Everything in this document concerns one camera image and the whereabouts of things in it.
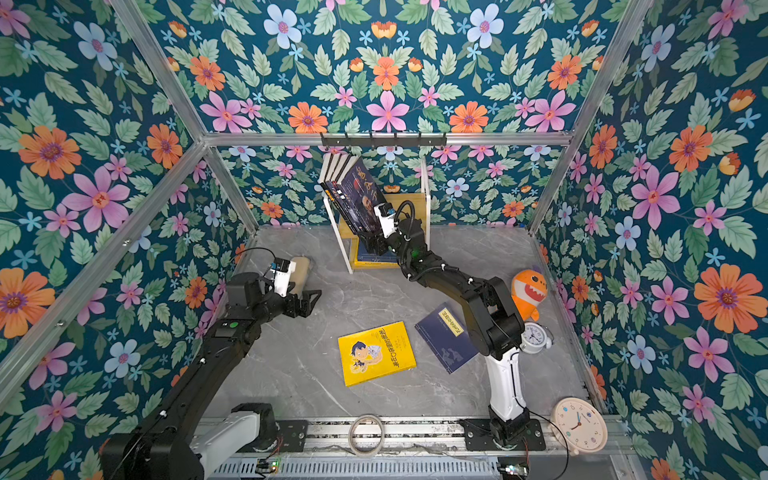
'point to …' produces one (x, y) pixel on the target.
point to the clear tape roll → (350, 431)
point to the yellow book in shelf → (354, 253)
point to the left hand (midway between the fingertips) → (308, 280)
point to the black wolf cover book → (349, 187)
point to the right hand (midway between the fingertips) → (371, 223)
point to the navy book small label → (364, 256)
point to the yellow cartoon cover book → (375, 353)
